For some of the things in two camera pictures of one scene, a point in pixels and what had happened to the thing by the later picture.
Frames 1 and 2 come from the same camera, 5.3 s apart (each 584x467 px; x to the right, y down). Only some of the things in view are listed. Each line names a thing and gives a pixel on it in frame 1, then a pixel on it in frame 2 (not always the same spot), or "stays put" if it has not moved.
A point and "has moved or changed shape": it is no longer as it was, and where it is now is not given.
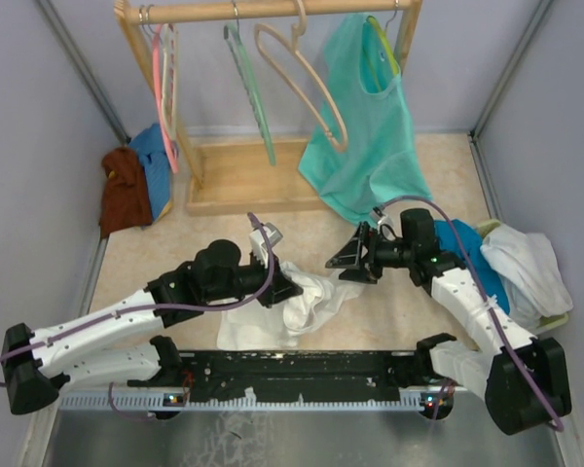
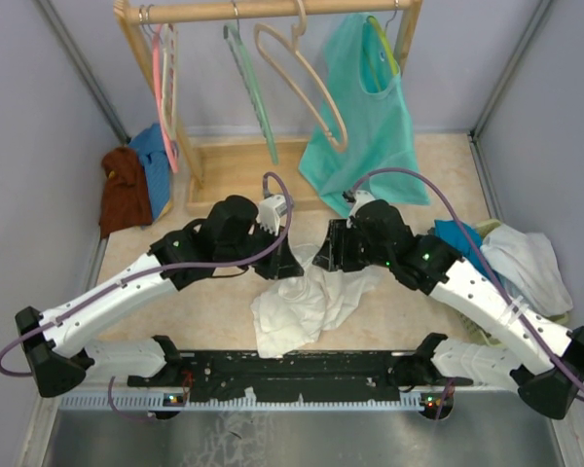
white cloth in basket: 532,279 stays put
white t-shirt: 264,327 has moved or changed shape
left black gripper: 284,288 → 283,264
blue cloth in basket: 469,239 stays put
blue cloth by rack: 151,146 stays put
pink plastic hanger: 156,61 stays put
